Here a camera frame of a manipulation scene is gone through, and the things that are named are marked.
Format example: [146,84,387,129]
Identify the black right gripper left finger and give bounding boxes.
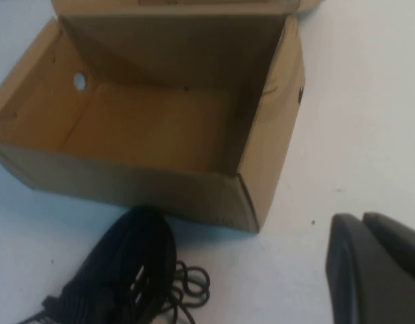
[324,212,415,324]

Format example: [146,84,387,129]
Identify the black knit sneaker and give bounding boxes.
[24,205,211,324]

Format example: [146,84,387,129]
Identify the brown cardboard shoe box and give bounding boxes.
[0,0,325,234]

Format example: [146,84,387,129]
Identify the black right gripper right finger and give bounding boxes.
[362,211,415,252]

